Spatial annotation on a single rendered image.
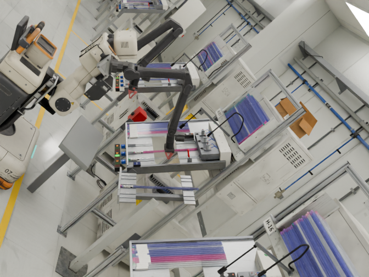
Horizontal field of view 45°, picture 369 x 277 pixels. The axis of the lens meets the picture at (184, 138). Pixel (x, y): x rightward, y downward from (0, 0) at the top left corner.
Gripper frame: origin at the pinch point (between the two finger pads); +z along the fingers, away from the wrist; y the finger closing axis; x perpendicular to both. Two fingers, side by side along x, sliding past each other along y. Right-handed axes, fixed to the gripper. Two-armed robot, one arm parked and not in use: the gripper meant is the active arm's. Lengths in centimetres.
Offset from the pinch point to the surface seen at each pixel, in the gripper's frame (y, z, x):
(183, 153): 6.3, 0.0, -12.1
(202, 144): 7.7, -7.4, -26.1
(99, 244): -45, 42, 47
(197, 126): 49, -1, -29
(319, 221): -111, -34, -63
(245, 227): 90, 145, -107
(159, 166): -10.2, 1.3, 7.2
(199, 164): -10.0, -1.3, -21.2
